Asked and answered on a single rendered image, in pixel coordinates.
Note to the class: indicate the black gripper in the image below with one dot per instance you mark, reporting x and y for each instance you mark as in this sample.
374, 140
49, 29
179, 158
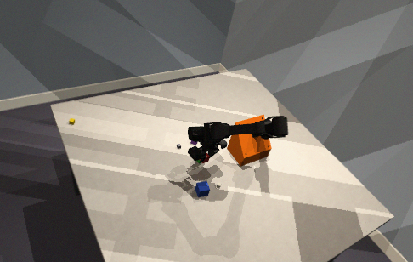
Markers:
211, 148

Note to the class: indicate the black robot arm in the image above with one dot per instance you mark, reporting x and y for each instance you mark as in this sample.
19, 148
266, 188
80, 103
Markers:
218, 131

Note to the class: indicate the blue block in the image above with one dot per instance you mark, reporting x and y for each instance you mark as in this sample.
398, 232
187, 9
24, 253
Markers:
202, 189

